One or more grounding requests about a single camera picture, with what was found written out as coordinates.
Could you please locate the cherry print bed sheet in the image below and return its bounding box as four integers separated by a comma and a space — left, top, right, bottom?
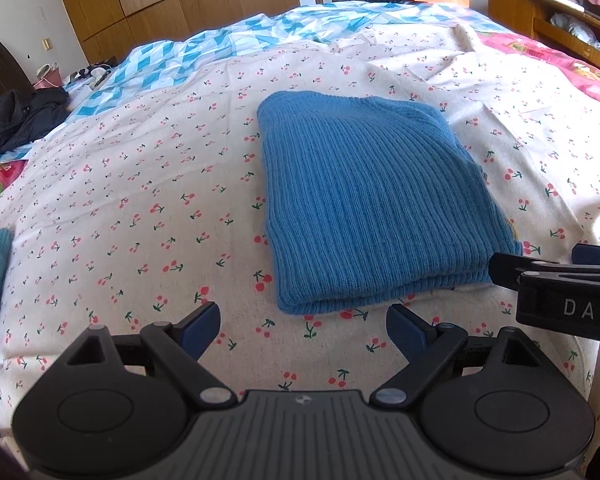
0, 22, 600, 436

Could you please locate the blue white checked quilt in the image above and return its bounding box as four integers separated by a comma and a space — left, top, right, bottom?
62, 0, 486, 118

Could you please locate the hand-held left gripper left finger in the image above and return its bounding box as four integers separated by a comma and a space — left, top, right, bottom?
62, 301, 238, 409

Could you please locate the white plastic bag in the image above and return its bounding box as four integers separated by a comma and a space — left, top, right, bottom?
550, 11, 600, 47

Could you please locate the dark brown wooden board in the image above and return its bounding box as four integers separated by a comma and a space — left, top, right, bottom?
0, 36, 34, 116

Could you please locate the wooden headboard shelf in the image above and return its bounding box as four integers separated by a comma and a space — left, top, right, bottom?
485, 0, 600, 82

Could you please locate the blue ribbed knit sweater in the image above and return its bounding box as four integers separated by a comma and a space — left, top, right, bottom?
256, 91, 524, 317

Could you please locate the pink cartoon print sheet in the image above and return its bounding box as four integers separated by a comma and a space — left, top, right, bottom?
0, 30, 600, 221

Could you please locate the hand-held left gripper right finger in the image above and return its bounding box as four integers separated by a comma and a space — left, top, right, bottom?
369, 303, 544, 408

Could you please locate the dark navy jacket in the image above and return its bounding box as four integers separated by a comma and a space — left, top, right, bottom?
0, 86, 72, 166

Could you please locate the pink basket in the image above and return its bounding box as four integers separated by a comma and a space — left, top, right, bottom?
32, 62, 64, 92

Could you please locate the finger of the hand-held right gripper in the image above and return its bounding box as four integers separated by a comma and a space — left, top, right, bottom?
488, 251, 600, 291
571, 242, 600, 267

